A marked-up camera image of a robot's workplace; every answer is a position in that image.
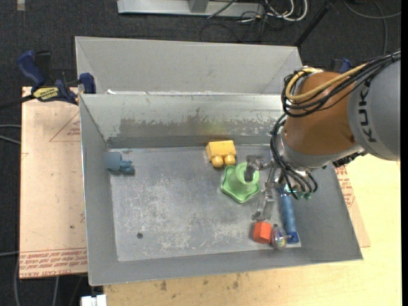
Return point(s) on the orange block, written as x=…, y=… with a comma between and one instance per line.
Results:
x=262, y=232

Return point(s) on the grey metal bin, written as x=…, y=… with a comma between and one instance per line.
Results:
x=178, y=202

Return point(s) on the clear ball with coloured inside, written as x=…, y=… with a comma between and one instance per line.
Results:
x=279, y=238

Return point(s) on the blue cylindrical tool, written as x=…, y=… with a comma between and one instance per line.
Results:
x=287, y=212

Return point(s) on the green star-shaped cup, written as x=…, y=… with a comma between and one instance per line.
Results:
x=234, y=183

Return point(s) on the brown cardboard board red print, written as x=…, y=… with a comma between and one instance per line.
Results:
x=51, y=183

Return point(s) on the grey-blue toy block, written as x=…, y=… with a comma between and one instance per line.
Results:
x=118, y=164

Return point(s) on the yellow toy block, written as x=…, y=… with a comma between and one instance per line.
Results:
x=220, y=150

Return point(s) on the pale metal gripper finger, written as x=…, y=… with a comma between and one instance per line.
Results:
x=250, y=171
x=264, y=207

